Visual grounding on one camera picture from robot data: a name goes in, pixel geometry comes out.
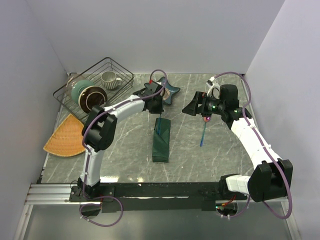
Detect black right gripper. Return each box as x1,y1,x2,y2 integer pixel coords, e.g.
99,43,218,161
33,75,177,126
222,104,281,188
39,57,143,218
182,91,226,118

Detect blue metal fork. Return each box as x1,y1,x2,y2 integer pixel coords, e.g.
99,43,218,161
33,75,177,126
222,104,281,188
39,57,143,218
157,114,162,135

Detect dark green cloth napkin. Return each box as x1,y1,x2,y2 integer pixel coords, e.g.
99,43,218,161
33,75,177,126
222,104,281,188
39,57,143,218
152,118,171,163

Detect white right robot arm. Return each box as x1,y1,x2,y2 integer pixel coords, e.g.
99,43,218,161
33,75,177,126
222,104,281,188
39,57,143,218
182,84,293,202

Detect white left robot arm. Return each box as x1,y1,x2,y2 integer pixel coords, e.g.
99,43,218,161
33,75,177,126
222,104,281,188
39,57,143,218
77,80,165,201

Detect iridescent rainbow metal spoon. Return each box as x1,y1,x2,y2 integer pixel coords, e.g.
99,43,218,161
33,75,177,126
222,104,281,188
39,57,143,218
199,116,211,147

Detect blue star-shaped ceramic dish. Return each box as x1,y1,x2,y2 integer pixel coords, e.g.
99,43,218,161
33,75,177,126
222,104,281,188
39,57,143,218
160,81,181,106

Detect striped grey ceramic mug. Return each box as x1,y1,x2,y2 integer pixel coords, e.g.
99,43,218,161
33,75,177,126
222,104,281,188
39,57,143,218
100,71,123,90

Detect dark brown ceramic bowl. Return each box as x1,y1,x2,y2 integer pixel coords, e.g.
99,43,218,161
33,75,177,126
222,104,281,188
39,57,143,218
78,85,108,114

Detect green ceramic bowl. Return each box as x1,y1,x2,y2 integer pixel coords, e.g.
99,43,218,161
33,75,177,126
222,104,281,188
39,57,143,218
71,79,95,104

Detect clear glass jar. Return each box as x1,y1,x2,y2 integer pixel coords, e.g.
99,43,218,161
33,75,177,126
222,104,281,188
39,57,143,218
65,73,82,98

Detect orange woven fan-shaped mat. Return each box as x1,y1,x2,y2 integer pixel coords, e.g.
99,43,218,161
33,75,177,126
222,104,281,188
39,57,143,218
43,114,85,157

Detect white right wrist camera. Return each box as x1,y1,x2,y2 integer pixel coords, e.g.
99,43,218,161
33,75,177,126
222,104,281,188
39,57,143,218
206,76,221,97

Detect black wire dish rack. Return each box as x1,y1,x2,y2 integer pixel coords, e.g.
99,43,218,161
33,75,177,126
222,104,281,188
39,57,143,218
53,57,135,126

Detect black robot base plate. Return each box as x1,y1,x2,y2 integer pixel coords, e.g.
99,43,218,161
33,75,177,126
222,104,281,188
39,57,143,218
69,182,247,213

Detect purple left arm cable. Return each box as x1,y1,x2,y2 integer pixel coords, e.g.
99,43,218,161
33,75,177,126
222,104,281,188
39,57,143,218
79,69,168,228

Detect aluminium frame rail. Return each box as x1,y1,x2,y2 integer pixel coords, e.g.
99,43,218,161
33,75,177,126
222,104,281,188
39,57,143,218
24,184,71,205

